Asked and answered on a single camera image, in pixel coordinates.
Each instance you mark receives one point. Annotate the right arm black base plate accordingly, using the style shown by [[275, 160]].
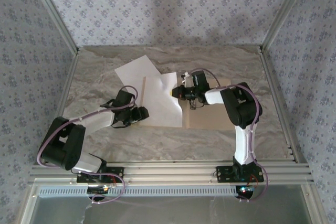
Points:
[[223, 175]]

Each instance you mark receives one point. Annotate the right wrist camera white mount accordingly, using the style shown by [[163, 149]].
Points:
[[185, 77]]

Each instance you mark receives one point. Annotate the brown cardboard folder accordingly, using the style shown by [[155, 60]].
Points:
[[210, 119]]

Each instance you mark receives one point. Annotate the grey sheet metal panel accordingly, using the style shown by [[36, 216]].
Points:
[[170, 211]]

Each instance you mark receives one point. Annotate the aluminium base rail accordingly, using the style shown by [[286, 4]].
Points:
[[170, 172]]

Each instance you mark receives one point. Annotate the white paper sheet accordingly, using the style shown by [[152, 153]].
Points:
[[160, 108], [136, 69]]

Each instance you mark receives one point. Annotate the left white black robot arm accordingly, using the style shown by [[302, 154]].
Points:
[[97, 120]]

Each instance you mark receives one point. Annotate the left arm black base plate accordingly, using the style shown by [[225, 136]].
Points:
[[119, 170]]

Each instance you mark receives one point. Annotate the aluminium frame post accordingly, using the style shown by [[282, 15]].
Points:
[[284, 11], [52, 11]]

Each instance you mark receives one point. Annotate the aluminium table side rail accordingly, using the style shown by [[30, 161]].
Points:
[[273, 82], [68, 74]]

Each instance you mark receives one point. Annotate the metal folder clip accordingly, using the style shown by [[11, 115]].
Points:
[[193, 105]]

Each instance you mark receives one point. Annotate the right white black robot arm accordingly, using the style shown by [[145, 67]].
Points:
[[244, 145]]

